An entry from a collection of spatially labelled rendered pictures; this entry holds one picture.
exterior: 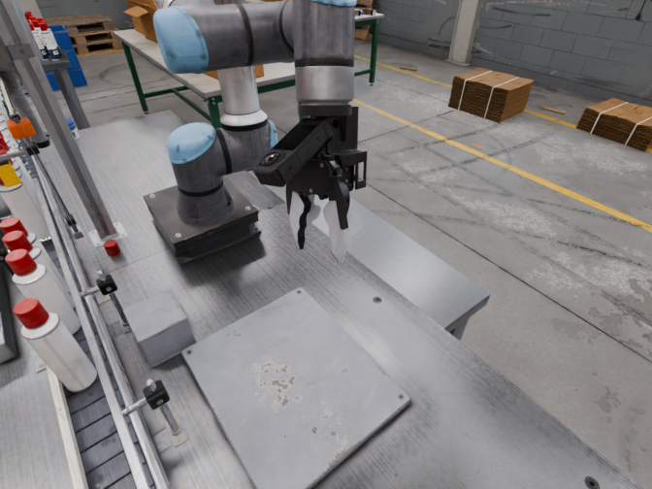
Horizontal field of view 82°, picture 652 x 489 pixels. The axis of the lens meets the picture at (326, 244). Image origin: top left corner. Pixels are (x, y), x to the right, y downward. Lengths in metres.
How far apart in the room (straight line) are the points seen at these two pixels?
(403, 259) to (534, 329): 1.23
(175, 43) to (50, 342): 0.48
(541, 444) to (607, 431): 1.18
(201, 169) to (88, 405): 0.53
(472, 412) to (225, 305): 0.57
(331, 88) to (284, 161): 0.11
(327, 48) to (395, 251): 0.68
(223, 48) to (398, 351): 0.64
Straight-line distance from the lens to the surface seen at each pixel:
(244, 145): 0.97
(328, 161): 0.49
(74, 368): 0.79
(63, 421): 0.78
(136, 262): 1.13
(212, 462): 0.75
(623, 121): 4.47
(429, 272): 1.02
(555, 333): 2.20
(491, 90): 4.41
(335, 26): 0.50
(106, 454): 0.76
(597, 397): 2.06
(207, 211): 1.02
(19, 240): 0.88
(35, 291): 0.85
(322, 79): 0.49
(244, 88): 0.95
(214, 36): 0.55
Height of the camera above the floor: 1.51
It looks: 40 degrees down
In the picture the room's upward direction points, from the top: straight up
